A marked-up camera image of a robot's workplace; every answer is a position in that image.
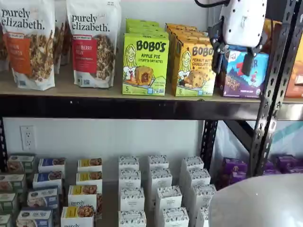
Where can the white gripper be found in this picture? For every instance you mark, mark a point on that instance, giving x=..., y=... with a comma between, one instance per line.
x=243, y=21

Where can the orange Bobo's peanut butter box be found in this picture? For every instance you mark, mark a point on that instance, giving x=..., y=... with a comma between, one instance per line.
x=180, y=25
x=194, y=75
x=177, y=35

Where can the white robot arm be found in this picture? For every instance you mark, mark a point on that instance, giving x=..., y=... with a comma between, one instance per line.
x=260, y=203

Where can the blue purple Zbar box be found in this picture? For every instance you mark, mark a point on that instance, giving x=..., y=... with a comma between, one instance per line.
x=236, y=80

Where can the large orange snack box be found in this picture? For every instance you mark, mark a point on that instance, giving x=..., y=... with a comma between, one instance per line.
x=296, y=80
x=272, y=35

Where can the green Bobo's apple pie box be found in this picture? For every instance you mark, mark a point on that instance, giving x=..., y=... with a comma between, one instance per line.
x=140, y=22
x=144, y=30
x=144, y=66

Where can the purple snack box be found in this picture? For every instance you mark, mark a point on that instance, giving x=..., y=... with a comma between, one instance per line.
x=290, y=163
x=234, y=164
x=269, y=166

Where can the white patterned carton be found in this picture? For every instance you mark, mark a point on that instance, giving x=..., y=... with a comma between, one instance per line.
x=132, y=219
x=129, y=162
x=132, y=199
x=168, y=198
x=130, y=179
x=198, y=177
x=193, y=163
x=175, y=218
x=161, y=178
x=204, y=196
x=203, y=217
x=158, y=162

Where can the black metal shelving rack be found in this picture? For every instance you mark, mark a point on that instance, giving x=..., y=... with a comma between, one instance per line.
x=118, y=106

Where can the granola bag red label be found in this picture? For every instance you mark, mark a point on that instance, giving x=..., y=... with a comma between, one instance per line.
x=92, y=47

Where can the white granola bag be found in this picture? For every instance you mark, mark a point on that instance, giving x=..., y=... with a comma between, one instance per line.
x=60, y=42

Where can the yellow granola carton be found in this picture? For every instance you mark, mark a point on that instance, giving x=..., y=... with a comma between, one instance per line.
x=78, y=217
x=88, y=177
x=90, y=164
x=82, y=196

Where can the granola bag orange label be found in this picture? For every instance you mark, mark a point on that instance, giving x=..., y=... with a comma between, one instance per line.
x=26, y=47

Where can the blue granola carton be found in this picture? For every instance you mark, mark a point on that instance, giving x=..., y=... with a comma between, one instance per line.
x=42, y=197
x=52, y=164
x=34, y=217
x=47, y=178

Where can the green granola carton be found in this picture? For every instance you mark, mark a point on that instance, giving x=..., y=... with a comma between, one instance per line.
x=8, y=202
x=4, y=221
x=11, y=183
x=20, y=163

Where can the white wall outlet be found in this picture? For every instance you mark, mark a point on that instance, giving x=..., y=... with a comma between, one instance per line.
x=28, y=138

